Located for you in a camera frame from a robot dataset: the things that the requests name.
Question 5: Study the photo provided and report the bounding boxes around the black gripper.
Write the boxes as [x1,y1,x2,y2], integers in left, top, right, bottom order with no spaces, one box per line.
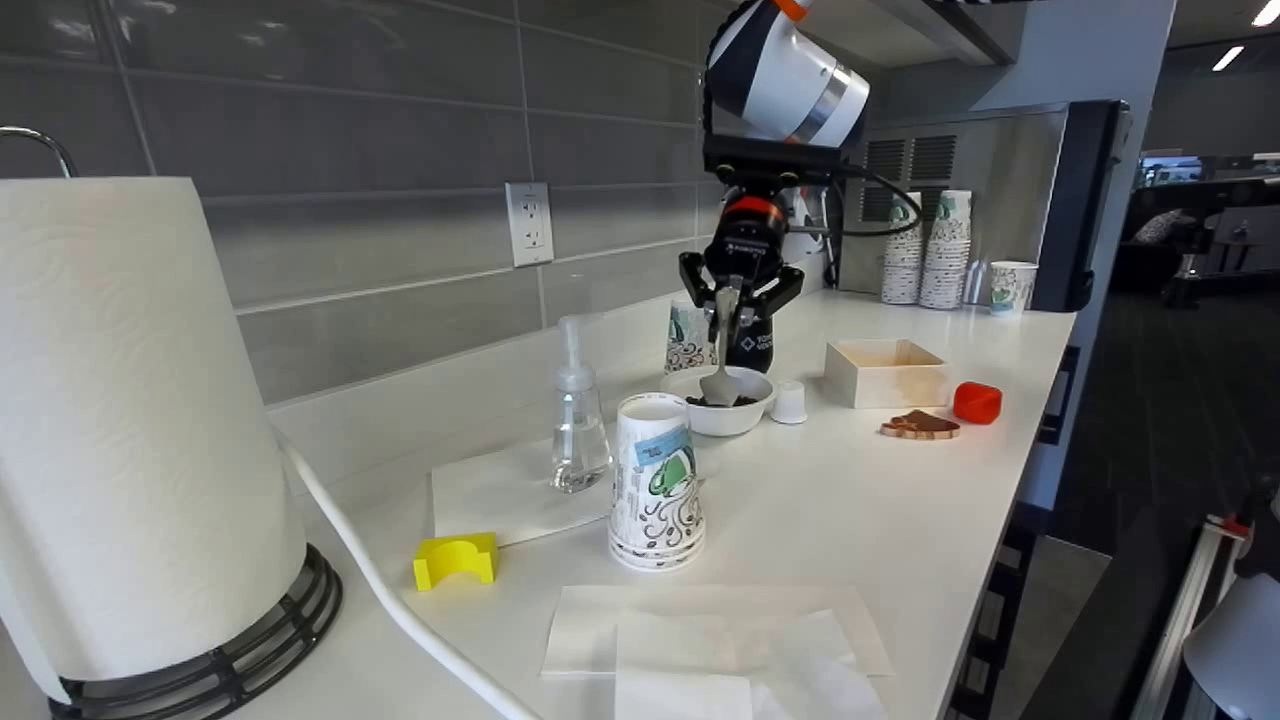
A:
[675,186,809,363]

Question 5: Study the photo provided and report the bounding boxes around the silver spatula spoon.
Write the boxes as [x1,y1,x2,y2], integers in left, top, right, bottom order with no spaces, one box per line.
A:
[694,280,753,411]

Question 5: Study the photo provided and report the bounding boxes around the white bowl plate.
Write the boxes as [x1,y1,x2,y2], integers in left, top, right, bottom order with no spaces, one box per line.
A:
[658,359,781,442]

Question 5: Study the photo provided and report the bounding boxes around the black tumbler with lid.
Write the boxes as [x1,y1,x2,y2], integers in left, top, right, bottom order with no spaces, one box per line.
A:
[727,308,781,375]

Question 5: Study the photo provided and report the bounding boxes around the printed paper cup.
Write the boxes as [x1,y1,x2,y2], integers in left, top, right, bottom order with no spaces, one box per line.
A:
[605,397,706,576]
[658,298,717,375]

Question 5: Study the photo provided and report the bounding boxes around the brown food bits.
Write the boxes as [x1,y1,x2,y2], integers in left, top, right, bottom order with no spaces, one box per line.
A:
[681,382,766,411]

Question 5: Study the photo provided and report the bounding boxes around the small white pod cup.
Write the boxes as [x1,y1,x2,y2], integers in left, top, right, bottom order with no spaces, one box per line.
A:
[766,381,811,427]

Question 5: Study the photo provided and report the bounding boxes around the tall stack of paper cups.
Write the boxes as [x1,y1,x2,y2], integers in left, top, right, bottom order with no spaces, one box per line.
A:
[920,183,980,315]
[874,194,932,312]

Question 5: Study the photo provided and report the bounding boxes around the wooden box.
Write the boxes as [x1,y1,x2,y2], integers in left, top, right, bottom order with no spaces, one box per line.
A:
[818,336,951,411]

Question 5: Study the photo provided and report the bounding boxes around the clear plastic bottle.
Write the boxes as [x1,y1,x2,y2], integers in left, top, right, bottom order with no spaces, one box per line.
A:
[548,312,611,495]

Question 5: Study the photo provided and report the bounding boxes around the brown chocolate piece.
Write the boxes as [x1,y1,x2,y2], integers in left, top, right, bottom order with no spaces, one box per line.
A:
[874,409,963,442]

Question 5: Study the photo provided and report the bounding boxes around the red plastic block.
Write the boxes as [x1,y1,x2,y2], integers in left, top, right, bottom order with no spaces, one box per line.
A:
[946,381,1009,427]

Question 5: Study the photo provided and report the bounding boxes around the single paper cup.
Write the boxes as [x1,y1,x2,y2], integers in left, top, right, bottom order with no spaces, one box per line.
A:
[985,257,1042,319]

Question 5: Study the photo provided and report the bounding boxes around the black pillar panel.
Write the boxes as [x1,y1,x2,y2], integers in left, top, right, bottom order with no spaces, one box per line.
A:
[1029,96,1126,319]

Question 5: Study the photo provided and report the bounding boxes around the large flat white napkin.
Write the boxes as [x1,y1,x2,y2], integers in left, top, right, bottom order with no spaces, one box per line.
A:
[534,578,899,720]

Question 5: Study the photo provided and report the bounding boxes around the folded white napkin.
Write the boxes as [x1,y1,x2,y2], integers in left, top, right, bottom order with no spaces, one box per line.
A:
[609,606,895,720]

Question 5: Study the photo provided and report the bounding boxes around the yellow plastic block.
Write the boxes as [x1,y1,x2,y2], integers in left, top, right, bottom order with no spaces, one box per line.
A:
[406,533,505,597]

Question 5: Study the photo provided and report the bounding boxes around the grey tripod stand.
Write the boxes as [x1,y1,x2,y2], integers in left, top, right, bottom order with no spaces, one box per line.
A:
[1126,507,1280,720]

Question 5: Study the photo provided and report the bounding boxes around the white paper towel roll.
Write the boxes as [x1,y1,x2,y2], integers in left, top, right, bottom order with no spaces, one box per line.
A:
[0,172,312,706]

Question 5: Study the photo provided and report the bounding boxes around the chrome kitchen faucet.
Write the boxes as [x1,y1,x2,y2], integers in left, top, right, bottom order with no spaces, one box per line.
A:
[0,118,75,183]

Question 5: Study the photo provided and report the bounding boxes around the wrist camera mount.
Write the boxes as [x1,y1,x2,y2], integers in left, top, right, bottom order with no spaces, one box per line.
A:
[698,128,848,186]

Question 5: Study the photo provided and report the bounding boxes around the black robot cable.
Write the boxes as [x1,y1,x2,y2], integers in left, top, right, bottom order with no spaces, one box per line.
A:
[836,163,928,240]

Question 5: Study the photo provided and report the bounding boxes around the white wall outlet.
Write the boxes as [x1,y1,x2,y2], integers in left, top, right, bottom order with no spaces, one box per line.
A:
[498,178,561,273]

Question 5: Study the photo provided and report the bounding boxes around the black framed wall cabinet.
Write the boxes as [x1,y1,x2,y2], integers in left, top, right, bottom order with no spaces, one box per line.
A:
[796,0,1033,72]

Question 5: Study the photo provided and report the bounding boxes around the white cable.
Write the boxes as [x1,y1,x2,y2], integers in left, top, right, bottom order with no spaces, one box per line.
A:
[283,449,538,720]

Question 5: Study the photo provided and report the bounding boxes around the black wire rack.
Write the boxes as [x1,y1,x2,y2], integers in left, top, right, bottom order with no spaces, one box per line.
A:
[44,538,346,720]

